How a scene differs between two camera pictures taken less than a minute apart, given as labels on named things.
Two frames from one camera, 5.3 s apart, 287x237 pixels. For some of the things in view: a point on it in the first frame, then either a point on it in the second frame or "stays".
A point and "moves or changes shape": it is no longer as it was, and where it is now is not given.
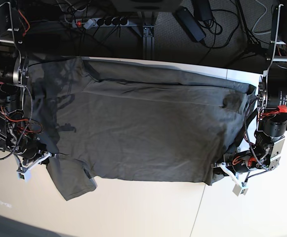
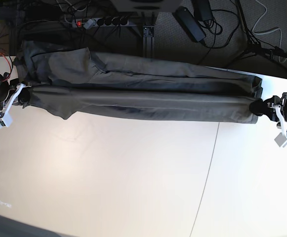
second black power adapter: (202, 10) stays
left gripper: (41, 158) to (16, 88)
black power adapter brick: (190, 23) stays
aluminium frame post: (148, 42) stays
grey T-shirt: (97, 119) moves or changes shape
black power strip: (91, 23) stays
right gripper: (235, 164) to (273, 106)
